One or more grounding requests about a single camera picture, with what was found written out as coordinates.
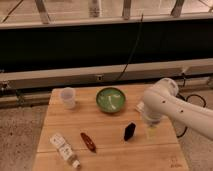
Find black eraser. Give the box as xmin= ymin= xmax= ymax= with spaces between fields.
xmin=124 ymin=123 xmax=136 ymax=141

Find green bowl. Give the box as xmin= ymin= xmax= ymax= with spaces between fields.
xmin=96 ymin=87 xmax=126 ymax=113

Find white rectangular sponge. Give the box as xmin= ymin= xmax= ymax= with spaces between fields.
xmin=135 ymin=101 xmax=144 ymax=113

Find red-brown pen-like object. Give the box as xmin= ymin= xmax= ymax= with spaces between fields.
xmin=81 ymin=133 xmax=96 ymax=152

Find white tube bottle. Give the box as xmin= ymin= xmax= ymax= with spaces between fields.
xmin=50 ymin=133 xmax=80 ymax=169

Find clear plastic cup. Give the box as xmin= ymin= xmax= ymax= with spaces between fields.
xmin=60 ymin=87 xmax=76 ymax=109

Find black cable by robot base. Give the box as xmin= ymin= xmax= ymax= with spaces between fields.
xmin=175 ymin=73 xmax=208 ymax=139

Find black hanging cable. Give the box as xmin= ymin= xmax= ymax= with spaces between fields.
xmin=113 ymin=13 xmax=145 ymax=83

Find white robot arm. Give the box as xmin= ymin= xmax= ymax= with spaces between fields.
xmin=142 ymin=78 xmax=213 ymax=140

